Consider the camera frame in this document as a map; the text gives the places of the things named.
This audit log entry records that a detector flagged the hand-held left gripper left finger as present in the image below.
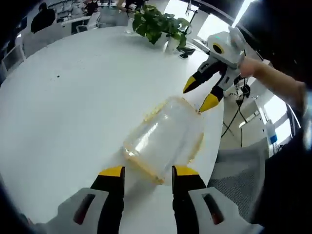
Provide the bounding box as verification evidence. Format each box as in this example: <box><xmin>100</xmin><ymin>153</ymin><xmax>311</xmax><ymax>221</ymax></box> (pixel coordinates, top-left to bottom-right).
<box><xmin>50</xmin><ymin>165</ymin><xmax>126</xmax><ymax>234</ymax></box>

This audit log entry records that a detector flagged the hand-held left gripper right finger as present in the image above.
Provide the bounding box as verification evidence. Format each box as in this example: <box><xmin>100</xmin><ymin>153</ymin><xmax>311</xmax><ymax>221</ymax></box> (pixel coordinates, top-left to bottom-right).
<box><xmin>172</xmin><ymin>165</ymin><xmax>263</xmax><ymax>234</ymax></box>

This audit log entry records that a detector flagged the clear plastic buckle container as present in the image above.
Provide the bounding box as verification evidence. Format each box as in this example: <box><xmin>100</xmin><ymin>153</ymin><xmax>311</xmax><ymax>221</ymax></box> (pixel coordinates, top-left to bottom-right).
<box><xmin>121</xmin><ymin>96</ymin><xmax>205</xmax><ymax>186</ymax></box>

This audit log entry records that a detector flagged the person's right hand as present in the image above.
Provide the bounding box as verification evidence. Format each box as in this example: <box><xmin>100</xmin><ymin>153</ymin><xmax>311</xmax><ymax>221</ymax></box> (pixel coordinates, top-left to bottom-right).
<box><xmin>238</xmin><ymin>57</ymin><xmax>260</xmax><ymax>78</ymax></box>

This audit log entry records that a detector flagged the black curved gadget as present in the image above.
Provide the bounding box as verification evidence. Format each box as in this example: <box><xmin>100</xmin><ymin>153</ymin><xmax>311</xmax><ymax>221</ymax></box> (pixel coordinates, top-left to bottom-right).
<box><xmin>179</xmin><ymin>47</ymin><xmax>195</xmax><ymax>59</ymax></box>

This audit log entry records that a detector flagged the grey mesh office chair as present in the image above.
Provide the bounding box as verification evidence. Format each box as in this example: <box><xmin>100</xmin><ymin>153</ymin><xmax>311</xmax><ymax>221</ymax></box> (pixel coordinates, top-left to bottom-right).
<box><xmin>209</xmin><ymin>136</ymin><xmax>269</xmax><ymax>221</ymax></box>

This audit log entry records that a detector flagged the black pole stand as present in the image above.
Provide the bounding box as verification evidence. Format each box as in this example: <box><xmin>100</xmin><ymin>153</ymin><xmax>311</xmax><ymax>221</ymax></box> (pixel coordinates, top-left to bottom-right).
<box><xmin>186</xmin><ymin>0</ymin><xmax>198</xmax><ymax>34</ymax></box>

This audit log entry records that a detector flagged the green potted plant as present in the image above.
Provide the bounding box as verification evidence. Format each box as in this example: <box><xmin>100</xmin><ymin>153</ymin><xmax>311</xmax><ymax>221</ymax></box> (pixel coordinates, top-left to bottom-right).
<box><xmin>132</xmin><ymin>4</ymin><xmax>191</xmax><ymax>53</ymax></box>

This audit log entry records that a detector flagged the black cable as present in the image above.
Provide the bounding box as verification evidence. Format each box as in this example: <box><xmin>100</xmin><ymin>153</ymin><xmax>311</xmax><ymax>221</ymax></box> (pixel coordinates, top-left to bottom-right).
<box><xmin>220</xmin><ymin>77</ymin><xmax>252</xmax><ymax>138</ymax></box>

